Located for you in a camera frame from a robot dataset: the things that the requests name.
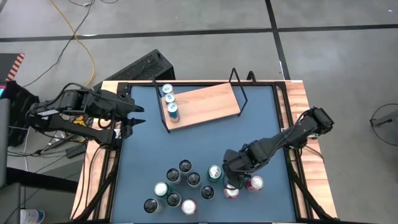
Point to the Celsius Arctic Vibe can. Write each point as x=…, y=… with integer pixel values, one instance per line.
x=207, y=192

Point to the Celsius Tropical Vibe can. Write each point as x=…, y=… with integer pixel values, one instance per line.
x=193, y=179

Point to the blue beverage can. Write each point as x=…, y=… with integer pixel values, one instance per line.
x=167, y=89
x=173, y=111
x=169, y=98

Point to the green soda can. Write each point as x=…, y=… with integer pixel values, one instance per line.
x=161, y=188
x=214, y=172

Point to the black crate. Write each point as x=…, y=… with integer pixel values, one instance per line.
x=18, y=137

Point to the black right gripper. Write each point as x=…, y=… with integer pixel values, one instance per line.
x=237, y=161

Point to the white blue object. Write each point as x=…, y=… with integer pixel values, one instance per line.
x=32, y=216

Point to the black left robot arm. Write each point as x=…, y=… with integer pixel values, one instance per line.
x=77, y=130

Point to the black panel orange hazard stripes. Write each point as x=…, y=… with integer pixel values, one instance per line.
x=9, y=65

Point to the grey cabinet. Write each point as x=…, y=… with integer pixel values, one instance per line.
x=3, y=140

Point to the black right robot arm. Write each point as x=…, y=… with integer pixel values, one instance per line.
x=286, y=137

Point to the black-lidded Celsius can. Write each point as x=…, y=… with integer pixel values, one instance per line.
x=151, y=205
x=185, y=165
x=174, y=199
x=173, y=175

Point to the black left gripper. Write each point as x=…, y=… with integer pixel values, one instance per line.
x=118, y=105

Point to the black stand base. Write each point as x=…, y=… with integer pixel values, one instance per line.
x=387, y=121

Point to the black table frame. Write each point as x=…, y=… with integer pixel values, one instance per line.
x=146, y=84

